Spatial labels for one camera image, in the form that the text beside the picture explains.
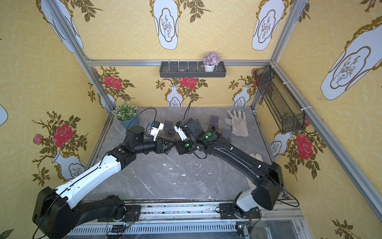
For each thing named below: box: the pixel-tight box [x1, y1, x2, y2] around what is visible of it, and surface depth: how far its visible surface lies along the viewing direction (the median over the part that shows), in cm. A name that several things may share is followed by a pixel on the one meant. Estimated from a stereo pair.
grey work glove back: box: [223, 109, 249, 137], surface depth 112 cm
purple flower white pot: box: [202, 51, 221, 73], surface depth 85 cm
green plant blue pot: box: [110, 99, 140, 129], surface depth 102 cm
